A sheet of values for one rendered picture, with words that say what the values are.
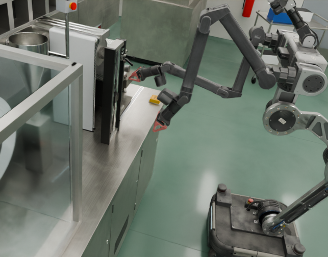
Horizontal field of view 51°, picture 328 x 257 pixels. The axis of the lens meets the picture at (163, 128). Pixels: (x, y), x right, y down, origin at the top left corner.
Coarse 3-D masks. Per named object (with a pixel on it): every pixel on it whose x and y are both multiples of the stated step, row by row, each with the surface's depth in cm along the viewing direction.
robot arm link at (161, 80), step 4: (164, 68) 205; (168, 68) 205; (164, 72) 211; (160, 76) 209; (164, 76) 208; (156, 80) 209; (160, 80) 209; (164, 80) 210; (156, 84) 211; (160, 84) 210; (164, 84) 211
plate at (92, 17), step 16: (96, 0) 234; (112, 0) 262; (48, 16) 181; (64, 16) 197; (80, 16) 216; (96, 16) 241; (112, 16) 271; (16, 32) 157; (32, 32) 170; (48, 48) 189
